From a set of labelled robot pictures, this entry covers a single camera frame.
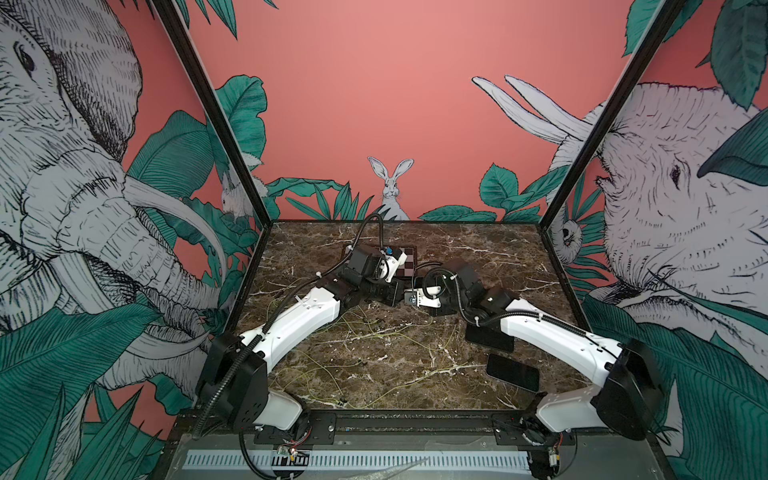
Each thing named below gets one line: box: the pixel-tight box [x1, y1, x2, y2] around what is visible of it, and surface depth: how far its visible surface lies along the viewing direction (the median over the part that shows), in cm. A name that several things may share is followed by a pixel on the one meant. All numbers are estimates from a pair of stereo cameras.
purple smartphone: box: [486, 353, 540, 393], surface depth 86 cm
